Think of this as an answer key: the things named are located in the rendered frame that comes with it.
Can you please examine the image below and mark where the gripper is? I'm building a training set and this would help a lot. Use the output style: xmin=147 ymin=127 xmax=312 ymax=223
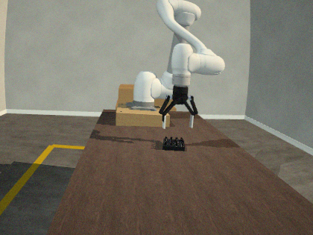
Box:
xmin=159 ymin=86 xmax=198 ymax=129

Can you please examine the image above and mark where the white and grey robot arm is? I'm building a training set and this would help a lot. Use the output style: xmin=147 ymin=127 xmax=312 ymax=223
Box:
xmin=126 ymin=0 xmax=225 ymax=111

